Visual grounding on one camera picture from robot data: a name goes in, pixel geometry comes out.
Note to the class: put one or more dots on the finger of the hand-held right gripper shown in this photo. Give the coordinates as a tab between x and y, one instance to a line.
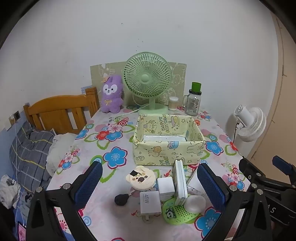
252	173
283	165

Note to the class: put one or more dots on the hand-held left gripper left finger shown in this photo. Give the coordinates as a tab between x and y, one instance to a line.
89	183

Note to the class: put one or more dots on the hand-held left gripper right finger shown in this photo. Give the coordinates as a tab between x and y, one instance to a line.
211	185

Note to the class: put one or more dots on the white calculator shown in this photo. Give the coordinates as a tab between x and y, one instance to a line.
180	183

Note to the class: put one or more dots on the green perforated panda case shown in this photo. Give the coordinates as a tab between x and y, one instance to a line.
178	214

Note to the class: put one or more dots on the white cube box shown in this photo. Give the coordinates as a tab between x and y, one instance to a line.
166	187

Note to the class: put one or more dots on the round cream bear-eared case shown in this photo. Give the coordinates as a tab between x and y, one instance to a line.
141	179

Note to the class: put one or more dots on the yellow cartoon print storage box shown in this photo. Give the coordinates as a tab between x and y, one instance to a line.
161	153

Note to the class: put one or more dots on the white charger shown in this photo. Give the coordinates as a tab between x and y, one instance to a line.
150	202

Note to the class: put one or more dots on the white round dome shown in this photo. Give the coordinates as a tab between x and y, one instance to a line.
196	204

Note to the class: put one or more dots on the floral tablecloth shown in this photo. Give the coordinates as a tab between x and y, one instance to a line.
108	217

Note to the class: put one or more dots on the white clip fan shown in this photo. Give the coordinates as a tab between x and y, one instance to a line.
252	122

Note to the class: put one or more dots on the clear plastic tray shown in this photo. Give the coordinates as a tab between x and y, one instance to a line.
164	138

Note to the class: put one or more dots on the grey plaid quilt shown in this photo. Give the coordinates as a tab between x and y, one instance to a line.
30	150

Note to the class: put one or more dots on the wooden bed headboard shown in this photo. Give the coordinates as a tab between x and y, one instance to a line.
57	109

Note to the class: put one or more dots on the white black printed cloth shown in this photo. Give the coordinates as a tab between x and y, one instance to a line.
8	190

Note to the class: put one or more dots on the glass mug jar green lid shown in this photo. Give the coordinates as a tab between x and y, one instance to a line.
193	104

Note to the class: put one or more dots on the purple plush toy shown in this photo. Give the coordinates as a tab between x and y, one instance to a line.
111	97

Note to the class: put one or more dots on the cotton swab jar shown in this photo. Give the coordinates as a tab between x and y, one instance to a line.
173	103

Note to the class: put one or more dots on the green desk fan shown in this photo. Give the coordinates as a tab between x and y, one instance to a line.
145	77

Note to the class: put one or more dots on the beige door frame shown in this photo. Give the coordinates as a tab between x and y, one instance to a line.
286	92

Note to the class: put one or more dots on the wall socket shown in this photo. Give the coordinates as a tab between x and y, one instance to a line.
16	115

